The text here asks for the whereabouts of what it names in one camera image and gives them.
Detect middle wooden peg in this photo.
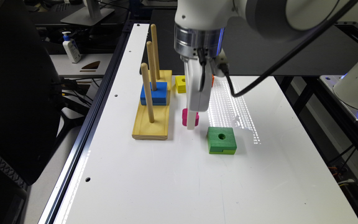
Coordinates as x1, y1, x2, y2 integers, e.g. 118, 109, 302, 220
146, 41, 157, 91

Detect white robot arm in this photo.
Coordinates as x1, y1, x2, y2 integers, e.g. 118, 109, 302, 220
174, 0, 358, 129

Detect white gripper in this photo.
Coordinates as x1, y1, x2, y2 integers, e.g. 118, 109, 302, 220
184, 58, 213, 130

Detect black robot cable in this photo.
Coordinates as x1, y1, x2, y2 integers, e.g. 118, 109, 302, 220
196, 0, 358, 98

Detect yellow square block with hole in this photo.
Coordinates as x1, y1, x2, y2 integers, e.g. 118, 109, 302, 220
175, 75, 186, 93

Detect pink wooden flower block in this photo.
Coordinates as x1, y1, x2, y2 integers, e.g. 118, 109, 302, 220
182, 108, 200, 126

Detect black office chair back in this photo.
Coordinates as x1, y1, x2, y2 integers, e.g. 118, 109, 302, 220
0, 0, 63, 185

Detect wooden peg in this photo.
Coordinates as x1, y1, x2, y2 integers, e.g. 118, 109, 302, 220
146, 41, 157, 91
150, 24, 160, 80
140, 63, 155, 123

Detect grey monitor stand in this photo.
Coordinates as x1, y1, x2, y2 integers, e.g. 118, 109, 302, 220
60, 0, 114, 26

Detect white lotion pump bottle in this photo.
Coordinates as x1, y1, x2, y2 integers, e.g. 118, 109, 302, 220
62, 31, 81, 63

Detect green square block with hole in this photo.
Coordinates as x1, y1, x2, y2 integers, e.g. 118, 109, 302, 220
207, 127, 237, 155

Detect wooden peg base board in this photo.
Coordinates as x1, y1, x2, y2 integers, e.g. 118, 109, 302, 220
132, 70, 172, 140

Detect blue square block on peg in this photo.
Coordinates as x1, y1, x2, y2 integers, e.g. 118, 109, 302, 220
140, 82, 168, 106

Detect front wooden peg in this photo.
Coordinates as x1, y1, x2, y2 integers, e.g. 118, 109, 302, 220
140, 63, 155, 123

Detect rear wooden peg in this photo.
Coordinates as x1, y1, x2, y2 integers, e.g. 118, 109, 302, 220
150, 24, 160, 80

